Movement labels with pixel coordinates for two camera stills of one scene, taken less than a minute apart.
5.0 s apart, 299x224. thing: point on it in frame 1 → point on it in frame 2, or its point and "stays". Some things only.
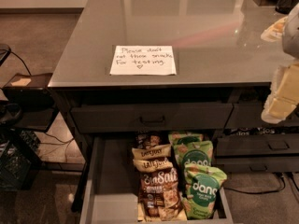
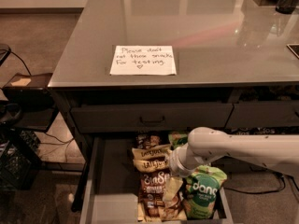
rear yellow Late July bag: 157,151 stays
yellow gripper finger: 289,88 → 172,188
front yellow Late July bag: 152,164 stays
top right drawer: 249,115 stays
